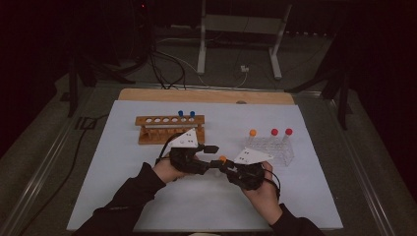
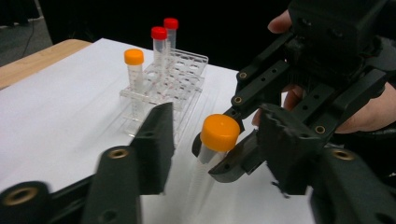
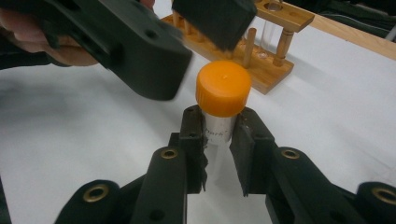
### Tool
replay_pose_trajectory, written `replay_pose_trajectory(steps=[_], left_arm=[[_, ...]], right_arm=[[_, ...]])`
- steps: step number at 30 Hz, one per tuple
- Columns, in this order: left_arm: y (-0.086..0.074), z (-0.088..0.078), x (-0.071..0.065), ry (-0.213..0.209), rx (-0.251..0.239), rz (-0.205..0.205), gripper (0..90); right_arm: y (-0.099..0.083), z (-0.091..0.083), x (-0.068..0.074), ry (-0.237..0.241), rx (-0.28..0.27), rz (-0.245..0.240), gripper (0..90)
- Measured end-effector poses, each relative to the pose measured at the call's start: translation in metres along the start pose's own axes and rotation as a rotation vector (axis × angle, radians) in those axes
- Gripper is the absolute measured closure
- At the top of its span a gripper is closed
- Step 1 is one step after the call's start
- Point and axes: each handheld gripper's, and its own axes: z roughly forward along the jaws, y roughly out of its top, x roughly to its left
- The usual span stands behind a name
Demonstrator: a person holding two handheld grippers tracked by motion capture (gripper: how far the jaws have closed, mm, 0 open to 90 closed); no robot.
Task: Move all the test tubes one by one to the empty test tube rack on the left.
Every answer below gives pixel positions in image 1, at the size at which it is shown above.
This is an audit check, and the white table mat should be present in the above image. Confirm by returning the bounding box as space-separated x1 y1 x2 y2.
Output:
66 99 344 232

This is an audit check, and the aluminium floor rail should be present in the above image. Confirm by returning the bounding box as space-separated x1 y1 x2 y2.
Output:
323 92 396 236
0 86 99 236

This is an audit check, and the white floor cable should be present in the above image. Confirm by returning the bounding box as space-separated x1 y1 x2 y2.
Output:
156 36 250 89

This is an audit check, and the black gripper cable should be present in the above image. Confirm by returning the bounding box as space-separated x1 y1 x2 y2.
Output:
264 168 282 201
154 132 185 165

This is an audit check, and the black tripod stand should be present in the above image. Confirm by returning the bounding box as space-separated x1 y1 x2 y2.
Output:
67 48 136 118
284 32 354 131

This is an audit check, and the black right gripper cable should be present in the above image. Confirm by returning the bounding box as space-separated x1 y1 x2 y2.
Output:
264 168 282 201

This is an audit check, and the black power strip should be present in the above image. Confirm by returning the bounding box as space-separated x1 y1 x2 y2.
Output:
284 30 338 37

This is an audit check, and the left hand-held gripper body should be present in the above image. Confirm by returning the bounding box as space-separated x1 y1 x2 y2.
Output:
167 128 211 176

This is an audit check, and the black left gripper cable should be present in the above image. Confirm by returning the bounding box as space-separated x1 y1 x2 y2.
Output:
154 132 185 165

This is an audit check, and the person's right hand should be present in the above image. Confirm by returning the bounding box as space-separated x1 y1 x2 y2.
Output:
242 162 283 226

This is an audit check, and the person's left hand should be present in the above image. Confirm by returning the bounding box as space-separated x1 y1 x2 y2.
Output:
151 156 195 184

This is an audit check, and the black floor cable bundle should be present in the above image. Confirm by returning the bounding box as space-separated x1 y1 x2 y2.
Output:
147 42 188 90

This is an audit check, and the orange capped test tube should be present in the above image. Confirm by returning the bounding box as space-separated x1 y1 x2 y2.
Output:
214 154 228 180
247 129 259 147

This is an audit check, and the clear plastic test tube rack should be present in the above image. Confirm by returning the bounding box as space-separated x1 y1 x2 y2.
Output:
244 135 295 167

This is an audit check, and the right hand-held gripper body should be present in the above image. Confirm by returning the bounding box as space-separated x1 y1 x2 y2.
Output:
227 147 274 192

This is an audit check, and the white metal stand frame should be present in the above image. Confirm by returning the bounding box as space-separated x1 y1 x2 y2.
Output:
196 0 293 81

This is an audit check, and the long black floor cable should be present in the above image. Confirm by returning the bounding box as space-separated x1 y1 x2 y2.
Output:
18 112 111 236

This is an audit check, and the wooden test tube rack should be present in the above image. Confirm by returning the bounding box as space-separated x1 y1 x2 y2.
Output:
135 114 207 146

